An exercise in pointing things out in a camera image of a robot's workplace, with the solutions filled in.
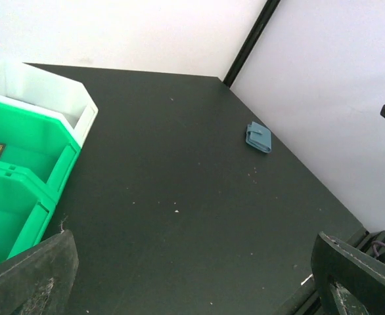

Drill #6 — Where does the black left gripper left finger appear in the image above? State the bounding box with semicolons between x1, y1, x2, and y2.
0;230;79;314

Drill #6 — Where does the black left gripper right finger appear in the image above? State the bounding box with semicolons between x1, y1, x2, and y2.
311;232;385;314

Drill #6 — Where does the green end plastic bin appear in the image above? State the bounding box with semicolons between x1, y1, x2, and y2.
0;168;56;264

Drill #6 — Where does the black frame post right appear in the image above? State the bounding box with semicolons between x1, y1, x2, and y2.
223;0;281;88

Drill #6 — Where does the blue card holder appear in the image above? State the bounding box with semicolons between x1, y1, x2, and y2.
246;121;272;154

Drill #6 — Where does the white plastic bin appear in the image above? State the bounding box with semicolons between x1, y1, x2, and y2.
0;60;99;146

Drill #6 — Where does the green middle plastic bin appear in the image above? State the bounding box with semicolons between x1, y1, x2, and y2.
0;102;81;203

